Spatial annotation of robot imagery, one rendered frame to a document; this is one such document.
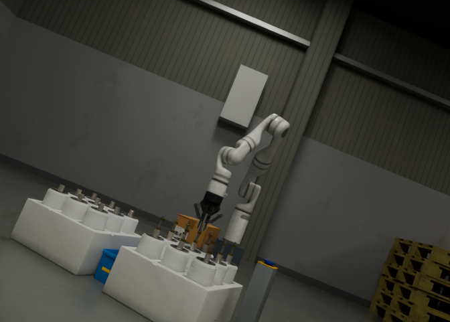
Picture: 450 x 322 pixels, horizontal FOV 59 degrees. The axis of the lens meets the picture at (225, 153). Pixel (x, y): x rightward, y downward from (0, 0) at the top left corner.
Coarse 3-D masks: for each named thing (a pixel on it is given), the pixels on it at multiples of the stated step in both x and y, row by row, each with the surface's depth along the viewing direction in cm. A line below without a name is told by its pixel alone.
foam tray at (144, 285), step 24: (120, 264) 148; (144, 264) 144; (120, 288) 145; (144, 288) 142; (168, 288) 139; (192, 288) 136; (216, 288) 142; (240, 288) 166; (144, 312) 139; (168, 312) 136; (192, 312) 133; (216, 312) 148
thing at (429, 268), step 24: (408, 240) 421; (384, 264) 444; (408, 264) 404; (432, 264) 372; (384, 288) 437; (408, 288) 387; (432, 288) 370; (384, 312) 430; (408, 312) 432; (432, 312) 365
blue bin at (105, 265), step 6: (102, 252) 161; (108, 252) 159; (114, 252) 168; (102, 258) 160; (108, 258) 159; (114, 258) 158; (102, 264) 160; (108, 264) 159; (96, 270) 160; (102, 270) 159; (108, 270) 158; (96, 276) 159; (102, 276) 158; (102, 282) 158
